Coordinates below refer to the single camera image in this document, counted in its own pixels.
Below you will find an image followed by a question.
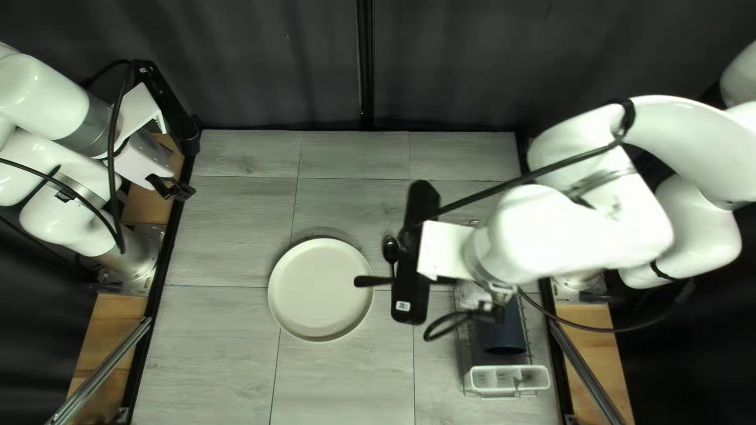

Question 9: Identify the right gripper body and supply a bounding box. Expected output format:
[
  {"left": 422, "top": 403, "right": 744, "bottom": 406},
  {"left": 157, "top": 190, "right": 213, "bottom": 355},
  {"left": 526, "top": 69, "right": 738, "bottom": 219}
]
[{"left": 417, "top": 221, "right": 515, "bottom": 312}]

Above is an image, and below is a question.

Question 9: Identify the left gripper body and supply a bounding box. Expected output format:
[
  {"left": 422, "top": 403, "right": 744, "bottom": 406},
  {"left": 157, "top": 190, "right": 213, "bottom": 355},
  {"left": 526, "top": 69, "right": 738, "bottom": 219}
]
[{"left": 109, "top": 83, "right": 176, "bottom": 187}]

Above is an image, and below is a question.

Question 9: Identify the dark blue cup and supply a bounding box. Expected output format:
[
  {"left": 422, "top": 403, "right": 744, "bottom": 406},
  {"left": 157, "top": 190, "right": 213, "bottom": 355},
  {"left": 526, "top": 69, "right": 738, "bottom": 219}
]
[{"left": 478, "top": 295, "right": 526, "bottom": 356}]

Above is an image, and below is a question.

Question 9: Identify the black spoon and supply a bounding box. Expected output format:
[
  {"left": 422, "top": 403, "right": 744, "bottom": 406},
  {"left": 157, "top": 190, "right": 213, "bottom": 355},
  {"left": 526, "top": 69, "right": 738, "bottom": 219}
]
[{"left": 383, "top": 236, "right": 400, "bottom": 290}]

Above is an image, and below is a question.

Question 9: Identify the pale plate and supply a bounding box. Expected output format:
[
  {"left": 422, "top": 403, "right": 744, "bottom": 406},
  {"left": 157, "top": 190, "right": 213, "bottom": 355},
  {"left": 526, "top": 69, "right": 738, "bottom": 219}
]
[{"left": 267, "top": 237, "right": 375, "bottom": 342}]

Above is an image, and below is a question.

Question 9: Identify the white cutlery holder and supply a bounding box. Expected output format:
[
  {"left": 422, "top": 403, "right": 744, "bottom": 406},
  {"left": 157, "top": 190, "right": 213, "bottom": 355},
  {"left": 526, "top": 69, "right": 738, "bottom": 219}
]
[{"left": 463, "top": 365, "right": 551, "bottom": 395}]

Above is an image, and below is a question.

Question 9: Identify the black cable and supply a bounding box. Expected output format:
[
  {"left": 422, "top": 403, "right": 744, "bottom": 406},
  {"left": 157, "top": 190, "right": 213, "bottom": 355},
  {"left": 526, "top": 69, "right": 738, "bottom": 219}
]
[
  {"left": 0, "top": 59, "right": 143, "bottom": 255},
  {"left": 424, "top": 139, "right": 695, "bottom": 343}
]

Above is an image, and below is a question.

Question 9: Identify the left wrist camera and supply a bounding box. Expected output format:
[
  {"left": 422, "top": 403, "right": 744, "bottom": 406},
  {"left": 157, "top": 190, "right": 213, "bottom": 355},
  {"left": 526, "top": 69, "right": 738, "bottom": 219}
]
[{"left": 133, "top": 59, "right": 202, "bottom": 155}]

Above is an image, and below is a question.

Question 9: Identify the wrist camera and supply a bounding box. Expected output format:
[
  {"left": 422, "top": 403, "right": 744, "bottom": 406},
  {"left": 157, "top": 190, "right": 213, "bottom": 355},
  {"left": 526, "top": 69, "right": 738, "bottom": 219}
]
[
  {"left": 391, "top": 180, "right": 441, "bottom": 325},
  {"left": 133, "top": 59, "right": 202, "bottom": 155}
]

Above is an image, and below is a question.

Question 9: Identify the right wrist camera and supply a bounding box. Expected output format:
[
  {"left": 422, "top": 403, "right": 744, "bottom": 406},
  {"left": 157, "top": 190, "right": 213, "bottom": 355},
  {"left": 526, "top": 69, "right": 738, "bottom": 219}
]
[{"left": 391, "top": 180, "right": 441, "bottom": 325}]

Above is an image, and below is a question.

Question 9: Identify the wire dish rack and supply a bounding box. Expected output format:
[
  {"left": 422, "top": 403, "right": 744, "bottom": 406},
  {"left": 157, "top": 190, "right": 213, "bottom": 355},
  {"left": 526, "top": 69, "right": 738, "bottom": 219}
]
[{"left": 452, "top": 220, "right": 553, "bottom": 397}]

